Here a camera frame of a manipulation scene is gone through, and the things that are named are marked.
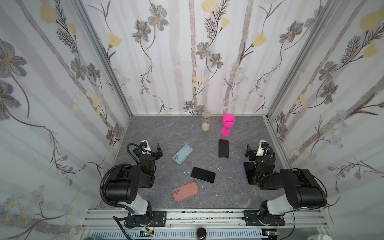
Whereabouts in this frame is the light blue phone case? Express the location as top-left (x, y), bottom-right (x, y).
top-left (172, 144), bottom-right (194, 165)

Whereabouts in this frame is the black purple-edged phone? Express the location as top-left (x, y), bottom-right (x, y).
top-left (191, 167), bottom-right (216, 184)

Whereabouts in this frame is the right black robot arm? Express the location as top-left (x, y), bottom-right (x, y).
top-left (244, 141), bottom-right (328, 226)

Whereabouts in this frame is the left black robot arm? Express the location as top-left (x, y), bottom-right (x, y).
top-left (100, 141), bottom-right (163, 232)

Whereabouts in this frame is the black phone at right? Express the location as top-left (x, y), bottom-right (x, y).
top-left (243, 162), bottom-right (257, 185)

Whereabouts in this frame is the blue-edged black phone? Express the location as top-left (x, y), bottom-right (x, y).
top-left (218, 139), bottom-right (229, 158)

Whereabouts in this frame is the salmon pink phone case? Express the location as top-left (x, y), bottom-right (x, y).
top-left (172, 182), bottom-right (200, 203)

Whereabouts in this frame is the pink plastic goblet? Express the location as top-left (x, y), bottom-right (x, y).
top-left (221, 114), bottom-right (236, 137)

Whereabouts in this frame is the clear jar with grains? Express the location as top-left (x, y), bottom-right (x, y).
top-left (201, 111), bottom-right (212, 132)

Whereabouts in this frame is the black round knob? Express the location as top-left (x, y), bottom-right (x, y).
top-left (196, 228), bottom-right (207, 240)

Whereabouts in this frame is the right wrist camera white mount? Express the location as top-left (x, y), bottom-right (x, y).
top-left (257, 140), bottom-right (269, 157)

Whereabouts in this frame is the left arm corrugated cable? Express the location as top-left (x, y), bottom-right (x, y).
top-left (99, 163), bottom-right (133, 208)

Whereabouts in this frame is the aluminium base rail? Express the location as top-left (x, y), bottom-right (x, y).
top-left (81, 209), bottom-right (333, 240)

